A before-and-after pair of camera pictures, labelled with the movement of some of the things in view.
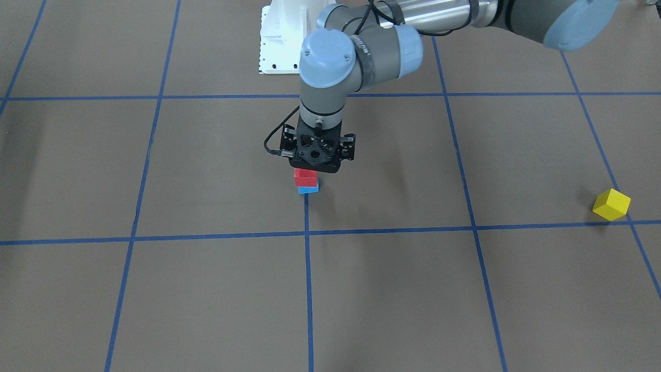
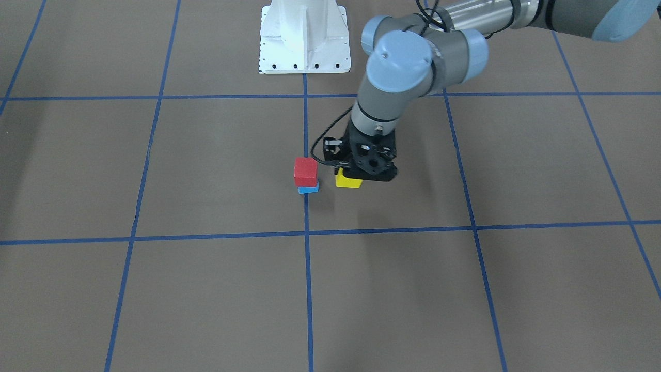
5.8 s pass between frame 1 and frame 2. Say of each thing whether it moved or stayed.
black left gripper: moved
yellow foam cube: moved
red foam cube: stayed
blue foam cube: stayed
